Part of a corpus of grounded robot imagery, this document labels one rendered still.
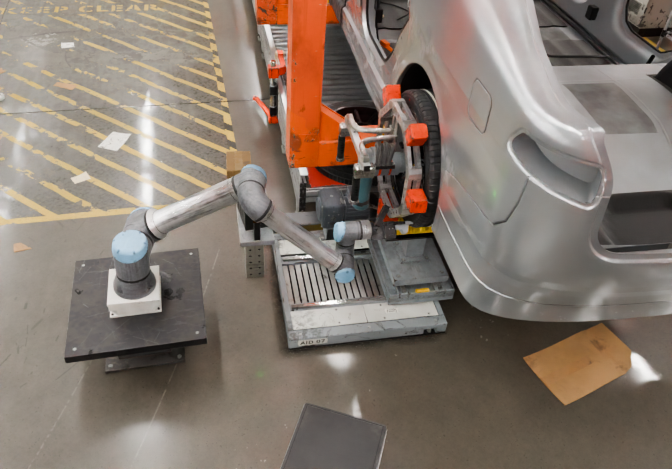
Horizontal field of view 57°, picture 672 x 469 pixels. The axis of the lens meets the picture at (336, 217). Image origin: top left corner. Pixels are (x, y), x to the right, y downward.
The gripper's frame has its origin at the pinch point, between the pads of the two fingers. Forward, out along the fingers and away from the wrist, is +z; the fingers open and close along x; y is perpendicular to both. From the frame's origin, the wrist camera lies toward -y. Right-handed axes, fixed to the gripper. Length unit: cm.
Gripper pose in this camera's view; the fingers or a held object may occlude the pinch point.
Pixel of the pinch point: (410, 221)
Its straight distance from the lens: 296.6
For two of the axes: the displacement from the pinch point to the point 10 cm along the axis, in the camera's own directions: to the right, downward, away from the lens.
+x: 1.8, -0.9, -9.8
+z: 9.8, -0.7, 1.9
